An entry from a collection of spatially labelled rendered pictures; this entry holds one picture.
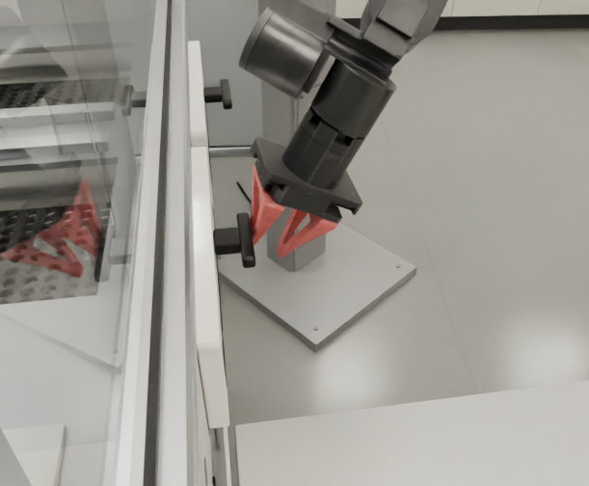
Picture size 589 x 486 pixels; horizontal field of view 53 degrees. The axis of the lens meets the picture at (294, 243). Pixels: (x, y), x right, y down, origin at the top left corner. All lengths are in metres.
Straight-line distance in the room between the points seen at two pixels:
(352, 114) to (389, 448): 0.31
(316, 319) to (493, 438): 1.12
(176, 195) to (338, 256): 1.43
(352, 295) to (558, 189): 1.02
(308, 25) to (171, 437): 0.34
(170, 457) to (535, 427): 0.41
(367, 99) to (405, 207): 1.69
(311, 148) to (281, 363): 1.15
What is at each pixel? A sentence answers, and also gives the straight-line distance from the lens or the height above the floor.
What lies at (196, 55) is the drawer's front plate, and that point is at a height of 0.93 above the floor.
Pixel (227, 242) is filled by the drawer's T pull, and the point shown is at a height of 0.91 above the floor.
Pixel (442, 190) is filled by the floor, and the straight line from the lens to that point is 2.31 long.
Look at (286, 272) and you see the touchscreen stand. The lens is 1.82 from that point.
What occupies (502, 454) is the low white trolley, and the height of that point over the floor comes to 0.76.
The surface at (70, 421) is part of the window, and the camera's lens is 0.18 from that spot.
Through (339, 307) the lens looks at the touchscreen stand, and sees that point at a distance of 1.73.
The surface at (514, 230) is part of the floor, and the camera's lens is 2.18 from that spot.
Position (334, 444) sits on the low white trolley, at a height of 0.76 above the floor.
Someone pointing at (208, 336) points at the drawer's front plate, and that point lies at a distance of 0.45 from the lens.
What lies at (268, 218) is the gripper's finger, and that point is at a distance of 0.54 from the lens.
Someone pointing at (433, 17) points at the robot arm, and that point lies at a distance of 0.52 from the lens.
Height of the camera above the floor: 1.26
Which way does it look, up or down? 39 degrees down
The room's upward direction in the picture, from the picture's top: straight up
